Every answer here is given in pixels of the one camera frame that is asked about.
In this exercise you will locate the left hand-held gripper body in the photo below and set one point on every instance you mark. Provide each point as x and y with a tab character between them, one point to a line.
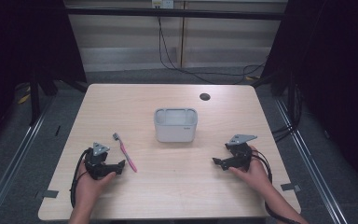
97	163

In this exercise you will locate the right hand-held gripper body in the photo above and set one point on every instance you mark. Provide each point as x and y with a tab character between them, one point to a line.
241	154

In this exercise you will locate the pink toothbrush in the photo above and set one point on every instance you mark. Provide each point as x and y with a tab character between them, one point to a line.
126	154

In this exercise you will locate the white plastic holder box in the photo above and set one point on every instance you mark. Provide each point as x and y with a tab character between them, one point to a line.
175	129

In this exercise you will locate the person's left hand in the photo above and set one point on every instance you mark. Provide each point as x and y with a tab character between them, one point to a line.
88	186

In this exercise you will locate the person's right hand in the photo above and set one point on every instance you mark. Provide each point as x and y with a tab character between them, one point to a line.
256	174

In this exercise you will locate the grey tape strip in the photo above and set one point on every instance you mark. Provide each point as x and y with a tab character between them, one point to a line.
290	187
50	194

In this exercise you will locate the black metal stand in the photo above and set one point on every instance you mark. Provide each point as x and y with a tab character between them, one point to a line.
34	99

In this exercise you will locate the yellow floor object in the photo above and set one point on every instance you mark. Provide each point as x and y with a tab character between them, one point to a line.
24	98

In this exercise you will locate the dark curtain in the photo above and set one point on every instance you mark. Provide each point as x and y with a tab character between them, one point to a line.
335	77
21	46

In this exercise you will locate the black horizontal bar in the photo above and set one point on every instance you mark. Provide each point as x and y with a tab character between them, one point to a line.
174	13

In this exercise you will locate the metal floor rail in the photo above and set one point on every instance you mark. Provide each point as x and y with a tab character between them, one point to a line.
15	161
310	168

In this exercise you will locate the white wall power outlet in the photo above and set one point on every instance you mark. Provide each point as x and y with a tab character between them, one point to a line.
162	3

